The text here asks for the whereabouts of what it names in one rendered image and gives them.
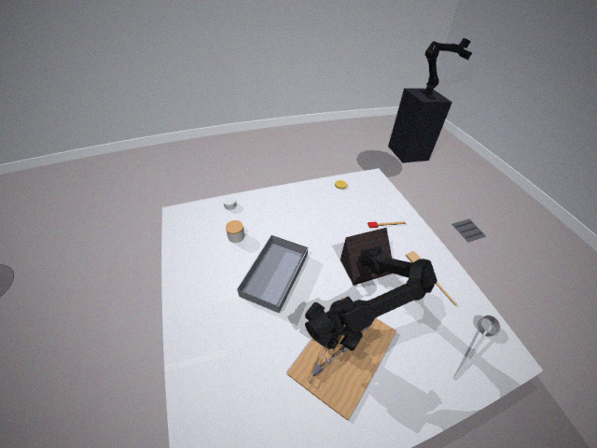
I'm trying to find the wooden spatula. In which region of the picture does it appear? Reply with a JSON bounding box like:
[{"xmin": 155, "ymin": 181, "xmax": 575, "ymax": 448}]
[{"xmin": 406, "ymin": 250, "xmax": 457, "ymax": 305}]

